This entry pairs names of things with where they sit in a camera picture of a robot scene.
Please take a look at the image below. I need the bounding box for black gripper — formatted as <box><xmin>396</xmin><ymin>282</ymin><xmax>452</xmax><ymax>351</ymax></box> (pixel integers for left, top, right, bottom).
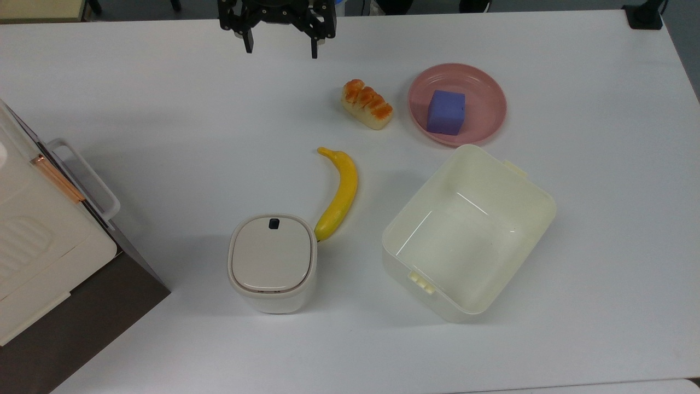
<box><xmin>218</xmin><ymin>0</ymin><xmax>337</xmax><ymax>60</ymax></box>

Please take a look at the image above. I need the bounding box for purple foam cube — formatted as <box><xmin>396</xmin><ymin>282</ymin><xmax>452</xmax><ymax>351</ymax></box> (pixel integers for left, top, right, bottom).
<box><xmin>427</xmin><ymin>90</ymin><xmax>466</xmax><ymax>136</ymax></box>

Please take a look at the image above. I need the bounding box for toy bread loaf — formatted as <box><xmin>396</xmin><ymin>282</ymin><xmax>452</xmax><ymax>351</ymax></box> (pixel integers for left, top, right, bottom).
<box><xmin>341</xmin><ymin>79</ymin><xmax>394</xmax><ymax>131</ymax></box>

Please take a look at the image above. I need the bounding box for yellow toy banana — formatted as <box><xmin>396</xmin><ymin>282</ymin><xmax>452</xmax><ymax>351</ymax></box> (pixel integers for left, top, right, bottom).
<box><xmin>314</xmin><ymin>146</ymin><xmax>359</xmax><ymax>243</ymax></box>

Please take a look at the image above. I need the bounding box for pink plastic plate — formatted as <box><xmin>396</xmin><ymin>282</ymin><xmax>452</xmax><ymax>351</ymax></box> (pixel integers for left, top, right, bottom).
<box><xmin>408</xmin><ymin>63</ymin><xmax>508</xmax><ymax>147</ymax></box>

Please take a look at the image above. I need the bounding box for small white lidded bin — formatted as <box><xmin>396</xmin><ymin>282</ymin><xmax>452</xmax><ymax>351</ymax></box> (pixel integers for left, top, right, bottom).
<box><xmin>227</xmin><ymin>213</ymin><xmax>318</xmax><ymax>315</ymax></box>

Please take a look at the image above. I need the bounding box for wooden side table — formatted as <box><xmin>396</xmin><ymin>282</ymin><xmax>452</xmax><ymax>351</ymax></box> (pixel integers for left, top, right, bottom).
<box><xmin>0</xmin><ymin>0</ymin><xmax>89</xmax><ymax>24</ymax></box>

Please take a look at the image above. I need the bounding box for cream plastic storage box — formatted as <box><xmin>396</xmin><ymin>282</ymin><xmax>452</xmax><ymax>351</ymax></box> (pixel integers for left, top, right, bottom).
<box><xmin>382</xmin><ymin>144</ymin><xmax>557</xmax><ymax>323</ymax></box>

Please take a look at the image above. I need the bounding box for white toaster oven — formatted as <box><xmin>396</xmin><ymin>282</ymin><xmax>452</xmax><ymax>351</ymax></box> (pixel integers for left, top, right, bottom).
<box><xmin>0</xmin><ymin>98</ymin><xmax>172</xmax><ymax>394</ymax></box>

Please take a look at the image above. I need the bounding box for white oven door handle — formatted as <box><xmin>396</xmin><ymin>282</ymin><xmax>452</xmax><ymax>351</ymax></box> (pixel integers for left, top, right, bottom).
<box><xmin>46</xmin><ymin>138</ymin><xmax>121</xmax><ymax>221</ymax></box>

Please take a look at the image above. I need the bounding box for black clamp mount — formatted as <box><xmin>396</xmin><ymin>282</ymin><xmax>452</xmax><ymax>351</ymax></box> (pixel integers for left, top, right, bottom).
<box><xmin>622</xmin><ymin>0</ymin><xmax>669</xmax><ymax>30</ymax></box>

